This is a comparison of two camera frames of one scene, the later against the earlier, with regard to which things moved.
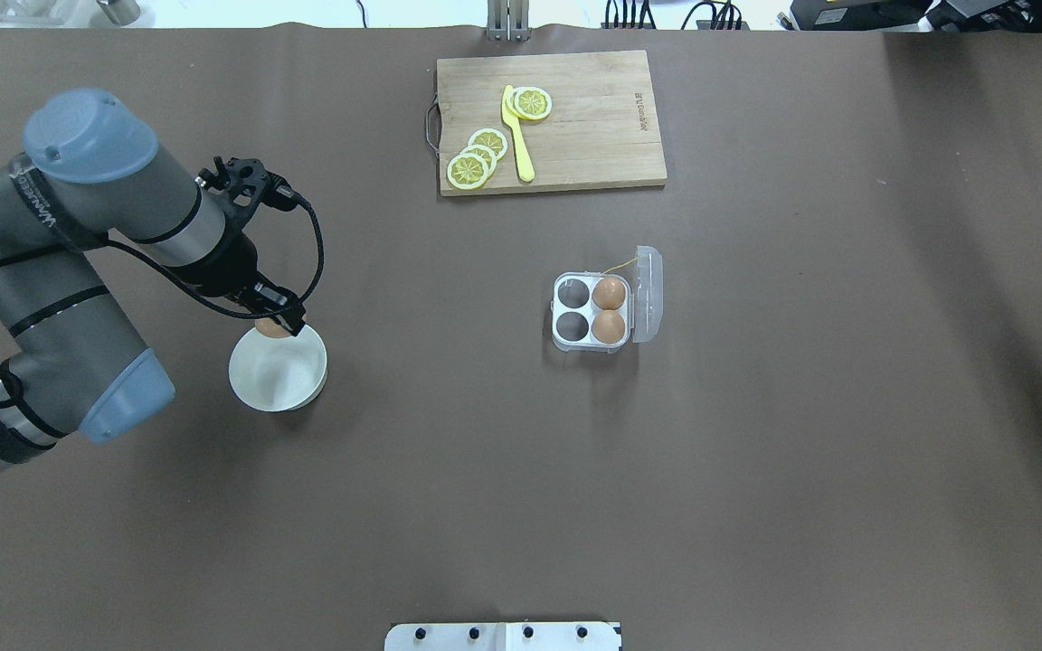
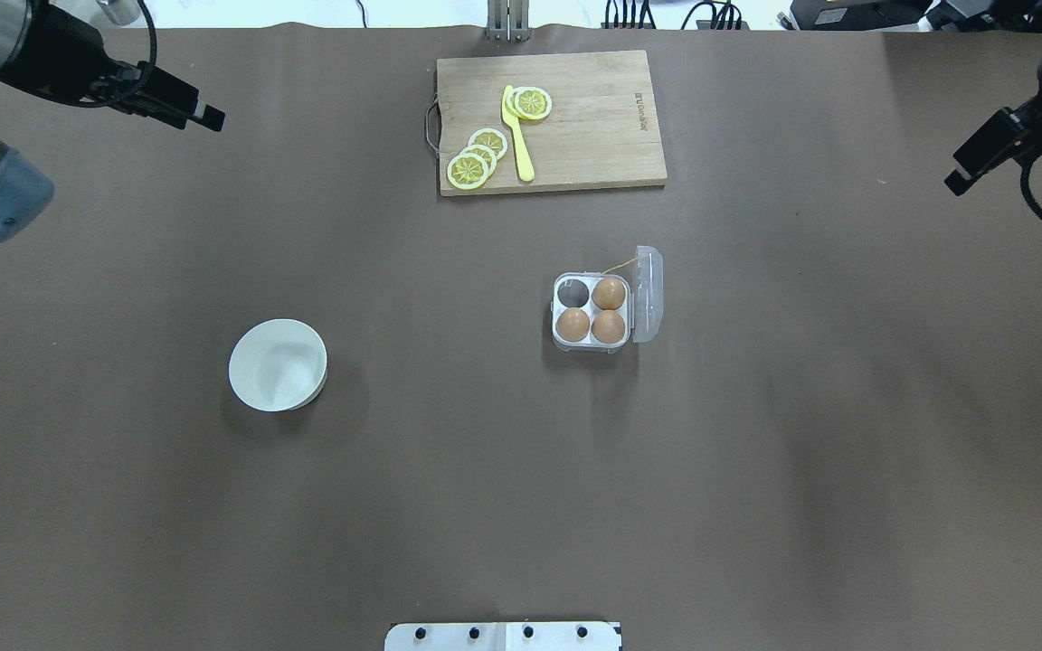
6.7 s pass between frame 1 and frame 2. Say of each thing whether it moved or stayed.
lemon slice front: stayed
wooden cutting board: stayed
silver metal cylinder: stayed
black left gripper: moved
